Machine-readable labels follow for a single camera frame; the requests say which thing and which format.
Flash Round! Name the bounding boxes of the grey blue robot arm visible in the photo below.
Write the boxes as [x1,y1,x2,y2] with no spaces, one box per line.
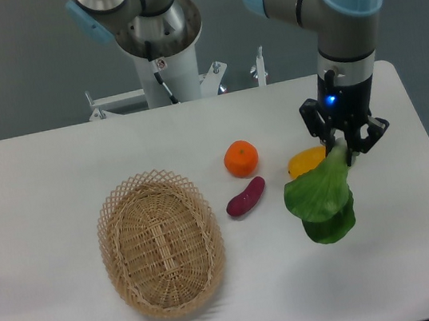
[66,0,388,160]

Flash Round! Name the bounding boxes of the yellow bell pepper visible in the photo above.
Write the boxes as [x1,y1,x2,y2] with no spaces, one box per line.
[287,145,326,180]

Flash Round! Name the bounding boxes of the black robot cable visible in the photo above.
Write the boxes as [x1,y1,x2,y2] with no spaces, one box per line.
[143,36,181,109]

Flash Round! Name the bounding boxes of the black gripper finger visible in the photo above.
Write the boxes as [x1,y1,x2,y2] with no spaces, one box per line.
[345,116,389,165]
[299,97,336,154]

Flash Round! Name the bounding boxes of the green leafy vegetable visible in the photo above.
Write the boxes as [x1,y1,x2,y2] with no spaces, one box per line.
[284,145,356,244]

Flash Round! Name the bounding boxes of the woven wicker basket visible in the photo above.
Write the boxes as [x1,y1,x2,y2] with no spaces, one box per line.
[97,169,225,319]

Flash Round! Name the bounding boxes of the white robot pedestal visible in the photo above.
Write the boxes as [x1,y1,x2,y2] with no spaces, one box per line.
[66,0,227,121]

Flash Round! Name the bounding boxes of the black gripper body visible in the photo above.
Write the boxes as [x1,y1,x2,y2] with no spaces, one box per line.
[317,75,373,136]

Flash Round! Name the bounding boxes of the purple sweet potato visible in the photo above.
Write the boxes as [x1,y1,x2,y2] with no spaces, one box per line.
[226,176,266,218]

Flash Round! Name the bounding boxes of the orange tangerine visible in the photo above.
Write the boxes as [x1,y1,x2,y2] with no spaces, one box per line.
[224,140,259,178]

